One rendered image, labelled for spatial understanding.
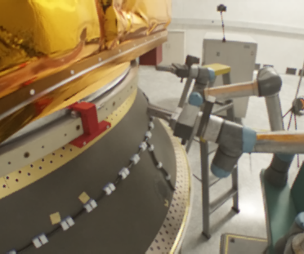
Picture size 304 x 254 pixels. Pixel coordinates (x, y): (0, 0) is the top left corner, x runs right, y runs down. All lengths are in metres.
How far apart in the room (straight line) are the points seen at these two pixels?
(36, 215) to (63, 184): 0.10
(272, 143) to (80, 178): 0.59
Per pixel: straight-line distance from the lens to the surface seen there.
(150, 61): 1.53
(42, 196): 0.59
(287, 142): 0.74
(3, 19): 0.42
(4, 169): 0.53
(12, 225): 0.60
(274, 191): 1.35
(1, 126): 0.49
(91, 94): 0.64
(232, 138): 0.63
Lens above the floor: 1.96
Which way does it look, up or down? 30 degrees down
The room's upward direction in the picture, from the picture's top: 1 degrees counter-clockwise
